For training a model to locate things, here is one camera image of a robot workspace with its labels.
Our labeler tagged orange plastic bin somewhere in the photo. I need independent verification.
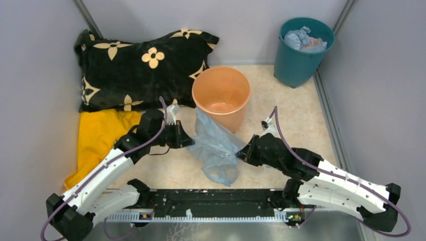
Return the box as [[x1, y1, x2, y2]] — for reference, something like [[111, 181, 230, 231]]
[[192, 66, 251, 133]]

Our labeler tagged yellow cloth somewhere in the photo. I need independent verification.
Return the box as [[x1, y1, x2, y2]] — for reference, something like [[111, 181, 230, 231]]
[[64, 109, 142, 191]]

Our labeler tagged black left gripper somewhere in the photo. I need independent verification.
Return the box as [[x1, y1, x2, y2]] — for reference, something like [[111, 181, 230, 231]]
[[149, 119, 194, 148]]

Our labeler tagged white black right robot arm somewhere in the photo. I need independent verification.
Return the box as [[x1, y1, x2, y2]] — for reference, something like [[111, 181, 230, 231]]
[[235, 134, 401, 232]]

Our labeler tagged teal plastic bin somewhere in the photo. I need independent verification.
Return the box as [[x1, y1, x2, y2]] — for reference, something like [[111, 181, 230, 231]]
[[273, 17, 335, 88]]

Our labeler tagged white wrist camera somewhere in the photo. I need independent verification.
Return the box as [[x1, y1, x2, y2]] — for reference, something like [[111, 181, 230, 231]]
[[260, 117, 279, 138], [166, 104, 180, 125]]

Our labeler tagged black floral pillow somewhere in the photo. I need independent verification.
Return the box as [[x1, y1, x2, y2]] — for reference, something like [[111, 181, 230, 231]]
[[74, 29, 220, 112]]

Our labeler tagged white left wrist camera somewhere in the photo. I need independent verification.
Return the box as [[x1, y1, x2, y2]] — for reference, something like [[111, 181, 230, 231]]
[[166, 104, 180, 125]]

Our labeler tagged light blue trash bag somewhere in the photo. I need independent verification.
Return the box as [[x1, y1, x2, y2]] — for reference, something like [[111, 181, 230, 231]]
[[187, 108, 246, 187]]

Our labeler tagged crumpled blue bag in bin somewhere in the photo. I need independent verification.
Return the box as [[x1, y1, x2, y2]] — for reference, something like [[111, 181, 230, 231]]
[[284, 26, 328, 53]]

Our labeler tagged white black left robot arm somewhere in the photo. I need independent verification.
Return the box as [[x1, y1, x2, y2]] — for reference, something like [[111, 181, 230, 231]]
[[44, 104, 195, 240]]

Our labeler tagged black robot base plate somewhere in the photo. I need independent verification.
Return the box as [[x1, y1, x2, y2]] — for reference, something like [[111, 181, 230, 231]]
[[130, 189, 301, 218]]

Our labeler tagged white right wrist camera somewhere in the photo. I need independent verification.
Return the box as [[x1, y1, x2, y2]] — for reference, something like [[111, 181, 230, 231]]
[[260, 117, 279, 138]]

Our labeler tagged aluminium frame rail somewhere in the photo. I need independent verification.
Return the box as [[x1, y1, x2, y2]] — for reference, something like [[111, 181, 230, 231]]
[[314, 1, 378, 181]]

